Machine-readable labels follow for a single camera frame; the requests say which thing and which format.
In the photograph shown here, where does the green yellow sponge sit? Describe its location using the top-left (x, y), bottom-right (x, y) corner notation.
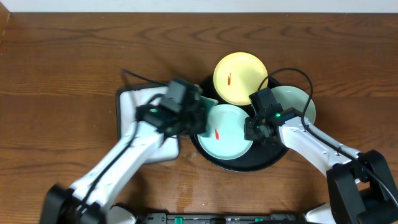
top-left (200, 96), bottom-right (218, 110)

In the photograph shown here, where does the light blue plate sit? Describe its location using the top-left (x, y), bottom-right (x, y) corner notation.
top-left (197, 104), bottom-right (253, 160)

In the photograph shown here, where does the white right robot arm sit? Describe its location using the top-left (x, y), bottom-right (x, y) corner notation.
top-left (244, 108), bottom-right (397, 223)

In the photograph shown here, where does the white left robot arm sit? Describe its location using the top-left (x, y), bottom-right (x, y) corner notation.
top-left (40, 93), bottom-right (218, 223)

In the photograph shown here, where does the round black tray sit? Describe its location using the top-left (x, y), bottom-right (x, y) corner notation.
top-left (190, 74), bottom-right (289, 172)

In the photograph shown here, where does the white rectangular tray black rim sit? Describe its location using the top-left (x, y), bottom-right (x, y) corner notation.
top-left (116, 84), bottom-right (180, 164)

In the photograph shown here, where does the pale green plate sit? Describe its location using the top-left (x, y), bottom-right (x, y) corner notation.
top-left (271, 86), bottom-right (316, 124)

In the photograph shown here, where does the yellow plate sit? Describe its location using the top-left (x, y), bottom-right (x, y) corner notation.
top-left (213, 52), bottom-right (268, 106)

